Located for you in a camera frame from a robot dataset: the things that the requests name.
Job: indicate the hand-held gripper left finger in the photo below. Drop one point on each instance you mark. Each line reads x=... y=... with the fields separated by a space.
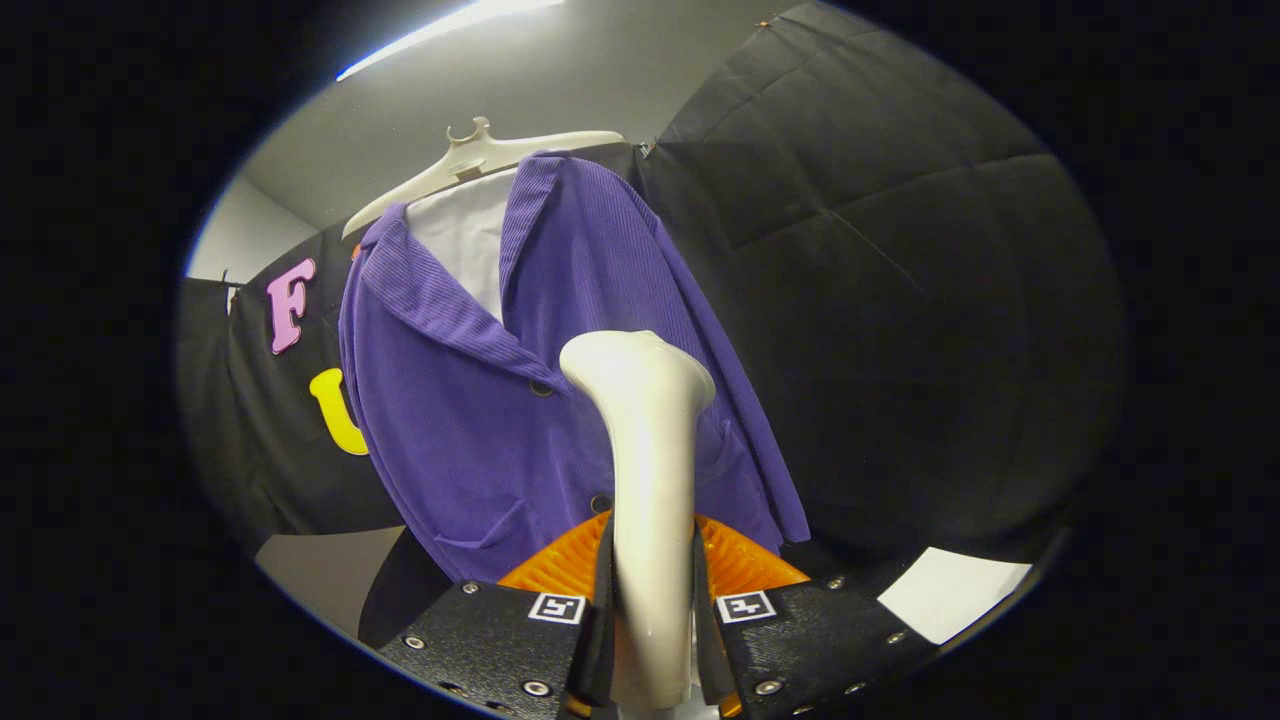
x=604 y=650

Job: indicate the black backdrop cloth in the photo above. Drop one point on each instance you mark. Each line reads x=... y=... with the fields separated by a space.
x=900 y=300

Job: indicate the white plastic hanger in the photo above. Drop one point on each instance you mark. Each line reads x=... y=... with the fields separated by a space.
x=480 y=158

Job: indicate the white mannequin torso form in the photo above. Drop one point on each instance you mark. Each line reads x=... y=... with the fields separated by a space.
x=465 y=240

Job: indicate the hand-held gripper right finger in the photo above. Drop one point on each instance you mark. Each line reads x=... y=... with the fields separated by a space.
x=706 y=650

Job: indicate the white garment steamer head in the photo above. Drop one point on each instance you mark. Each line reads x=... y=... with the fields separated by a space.
x=650 y=480

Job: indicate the grey cabinet with dark top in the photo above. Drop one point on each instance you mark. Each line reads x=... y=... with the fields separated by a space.
x=320 y=570

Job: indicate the white paper sheet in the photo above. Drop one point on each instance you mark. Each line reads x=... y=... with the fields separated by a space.
x=950 y=595

